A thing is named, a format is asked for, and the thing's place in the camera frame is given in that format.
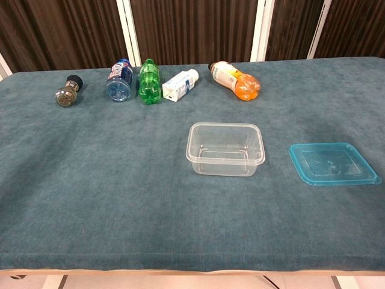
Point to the teal container lid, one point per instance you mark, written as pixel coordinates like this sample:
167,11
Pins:
331,164

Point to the clear plastic container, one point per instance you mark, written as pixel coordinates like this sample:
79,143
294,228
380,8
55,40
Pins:
224,150

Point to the white milk carton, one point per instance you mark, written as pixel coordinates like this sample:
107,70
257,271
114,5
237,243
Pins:
179,85

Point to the green plastic bottle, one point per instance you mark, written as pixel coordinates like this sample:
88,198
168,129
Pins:
149,84

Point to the orange drink bottle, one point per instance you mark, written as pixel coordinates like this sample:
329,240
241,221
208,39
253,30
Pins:
240,84

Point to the teal table cloth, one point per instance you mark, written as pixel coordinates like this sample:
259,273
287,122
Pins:
120,180

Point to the blue drink bottle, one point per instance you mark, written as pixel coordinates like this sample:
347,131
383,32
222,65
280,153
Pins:
118,85

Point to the brown folding partition screen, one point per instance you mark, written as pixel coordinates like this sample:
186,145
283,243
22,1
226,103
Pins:
195,30

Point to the glass spice jar black cap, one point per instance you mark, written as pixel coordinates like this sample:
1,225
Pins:
66,94

